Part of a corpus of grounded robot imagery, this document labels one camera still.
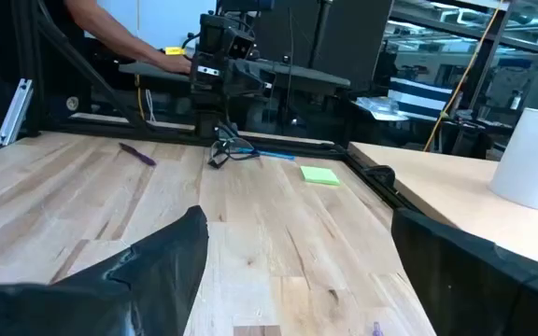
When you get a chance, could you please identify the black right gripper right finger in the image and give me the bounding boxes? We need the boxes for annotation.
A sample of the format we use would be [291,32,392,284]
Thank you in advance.
[390,208,538,336]

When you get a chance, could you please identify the dark purple pen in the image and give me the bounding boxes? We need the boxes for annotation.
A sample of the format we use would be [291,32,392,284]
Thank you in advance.
[118,141,158,167]

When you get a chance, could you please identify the silver aluminium bracket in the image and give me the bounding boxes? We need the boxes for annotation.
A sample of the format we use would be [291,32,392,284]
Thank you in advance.
[0,77,35,147]

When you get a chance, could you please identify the large black monitor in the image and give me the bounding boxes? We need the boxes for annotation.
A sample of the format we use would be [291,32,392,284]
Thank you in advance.
[253,0,394,91]

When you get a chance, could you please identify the grey desk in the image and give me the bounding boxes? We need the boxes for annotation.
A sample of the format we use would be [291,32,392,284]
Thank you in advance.
[118,59,352,94]

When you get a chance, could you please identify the clear plastic bag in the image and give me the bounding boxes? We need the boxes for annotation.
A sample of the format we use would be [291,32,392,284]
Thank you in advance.
[355,96,411,123]

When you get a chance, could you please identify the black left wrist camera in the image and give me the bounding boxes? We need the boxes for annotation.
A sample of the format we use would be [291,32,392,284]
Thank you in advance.
[197,13,257,62]

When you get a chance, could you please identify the yellow cable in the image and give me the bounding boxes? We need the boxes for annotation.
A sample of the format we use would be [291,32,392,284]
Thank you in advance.
[421,0,504,153]

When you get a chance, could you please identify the blue pen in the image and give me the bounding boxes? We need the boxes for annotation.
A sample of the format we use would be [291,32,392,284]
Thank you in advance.
[238,147,297,161]

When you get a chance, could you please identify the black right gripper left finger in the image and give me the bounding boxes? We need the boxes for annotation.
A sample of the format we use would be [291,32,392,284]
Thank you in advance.
[0,204,210,336]

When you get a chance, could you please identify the person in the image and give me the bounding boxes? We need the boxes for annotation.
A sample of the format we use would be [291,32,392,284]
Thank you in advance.
[63,0,193,76]

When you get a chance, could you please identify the clear safety glasses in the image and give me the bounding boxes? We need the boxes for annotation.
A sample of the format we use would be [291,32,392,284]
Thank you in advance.
[206,122,262,170]

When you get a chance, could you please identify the light wooden side table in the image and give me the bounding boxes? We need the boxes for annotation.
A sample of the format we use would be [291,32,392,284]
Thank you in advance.
[347,141,538,273]

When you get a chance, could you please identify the black aluminium table frame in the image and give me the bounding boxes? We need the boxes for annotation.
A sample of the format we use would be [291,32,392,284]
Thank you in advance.
[11,0,420,214]

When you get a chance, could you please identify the green sticky note pad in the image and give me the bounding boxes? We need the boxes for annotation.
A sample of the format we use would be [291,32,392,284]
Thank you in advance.
[299,164,342,188]

